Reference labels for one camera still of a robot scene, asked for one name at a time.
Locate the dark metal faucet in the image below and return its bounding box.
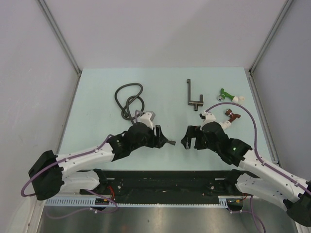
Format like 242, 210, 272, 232
187, 79, 204, 112

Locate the grey flexible hose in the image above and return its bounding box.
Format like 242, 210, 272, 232
114, 83, 146, 120

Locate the brown tap white elbow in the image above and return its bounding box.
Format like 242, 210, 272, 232
220, 109, 241, 130

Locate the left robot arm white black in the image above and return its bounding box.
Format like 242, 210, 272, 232
26, 122, 175, 200

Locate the green tap white elbow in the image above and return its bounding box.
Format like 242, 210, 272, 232
217, 88, 245, 105

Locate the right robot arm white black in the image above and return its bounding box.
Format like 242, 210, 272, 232
181, 121, 311, 227

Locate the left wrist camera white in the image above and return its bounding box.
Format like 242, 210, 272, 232
134, 110, 156, 129

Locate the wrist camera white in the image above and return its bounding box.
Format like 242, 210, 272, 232
134, 110, 156, 129
199, 111, 216, 128

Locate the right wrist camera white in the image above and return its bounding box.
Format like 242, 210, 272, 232
199, 111, 216, 128

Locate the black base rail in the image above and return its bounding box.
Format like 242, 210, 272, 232
50, 169, 253, 204

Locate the white slotted cable duct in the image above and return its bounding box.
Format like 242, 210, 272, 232
45, 197, 233, 208

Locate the left aluminium frame post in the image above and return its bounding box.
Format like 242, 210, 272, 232
36, 0, 82, 77

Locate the aluminium frame post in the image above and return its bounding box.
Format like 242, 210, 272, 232
248, 0, 295, 75
36, 0, 82, 77

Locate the right aluminium frame post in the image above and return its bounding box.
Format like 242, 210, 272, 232
248, 0, 295, 75

